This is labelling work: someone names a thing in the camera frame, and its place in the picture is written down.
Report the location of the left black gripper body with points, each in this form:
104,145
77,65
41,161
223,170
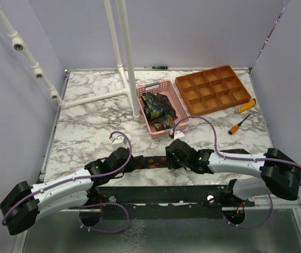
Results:
127,169

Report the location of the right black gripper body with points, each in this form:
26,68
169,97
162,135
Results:
173,162

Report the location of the black orange floral tie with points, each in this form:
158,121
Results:
141,162

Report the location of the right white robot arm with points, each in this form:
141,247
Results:
272,172

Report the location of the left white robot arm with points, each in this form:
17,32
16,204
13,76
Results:
25,204

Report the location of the dark orange patterned tie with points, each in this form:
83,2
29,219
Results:
167,121

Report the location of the blue yellow floral tie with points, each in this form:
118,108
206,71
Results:
153,106

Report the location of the brown compartment tray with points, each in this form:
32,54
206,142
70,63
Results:
212,90

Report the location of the pink perforated plastic basket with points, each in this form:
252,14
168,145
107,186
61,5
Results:
164,87

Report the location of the orange box cutter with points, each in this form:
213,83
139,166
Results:
246,106

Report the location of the small black green device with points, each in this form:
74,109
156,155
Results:
162,67

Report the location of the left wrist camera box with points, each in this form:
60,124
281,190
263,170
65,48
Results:
118,142

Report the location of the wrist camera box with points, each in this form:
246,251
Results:
176,134
118,142

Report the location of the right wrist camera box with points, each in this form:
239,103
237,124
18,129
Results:
176,134

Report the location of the black metal base rail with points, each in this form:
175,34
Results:
164,202

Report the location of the orange handle screwdriver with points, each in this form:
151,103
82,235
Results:
237,126

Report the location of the white pvc pipe frame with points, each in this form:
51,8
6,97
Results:
53,31

